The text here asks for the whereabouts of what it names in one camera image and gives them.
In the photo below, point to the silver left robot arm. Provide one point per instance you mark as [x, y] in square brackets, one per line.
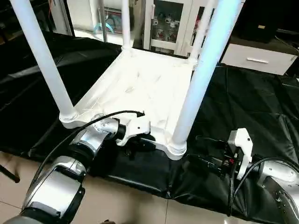
[98, 135]

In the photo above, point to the black work mat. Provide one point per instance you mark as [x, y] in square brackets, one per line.
[252, 102]

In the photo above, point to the white plastic table top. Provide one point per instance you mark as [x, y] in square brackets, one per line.
[140, 84]

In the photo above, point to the white drawer unit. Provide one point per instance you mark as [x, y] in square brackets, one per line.
[257, 58]

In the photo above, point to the white glass-door cabinet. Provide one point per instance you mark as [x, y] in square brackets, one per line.
[163, 23]

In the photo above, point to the teal storage box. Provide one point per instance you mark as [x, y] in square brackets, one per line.
[112, 21]

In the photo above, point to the black box yellow label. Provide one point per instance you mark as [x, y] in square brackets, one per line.
[259, 21]

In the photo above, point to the black metal stand leg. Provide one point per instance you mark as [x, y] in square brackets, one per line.
[9, 174]

